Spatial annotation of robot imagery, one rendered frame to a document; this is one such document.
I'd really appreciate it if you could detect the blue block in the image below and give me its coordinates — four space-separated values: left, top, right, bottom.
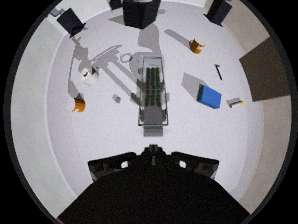
197 85 221 109

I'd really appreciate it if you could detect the orange pill bottle with white label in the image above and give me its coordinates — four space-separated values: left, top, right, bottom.
190 37 206 54

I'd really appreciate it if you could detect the orange pill bottle with white cap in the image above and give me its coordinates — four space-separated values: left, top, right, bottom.
67 97 85 112

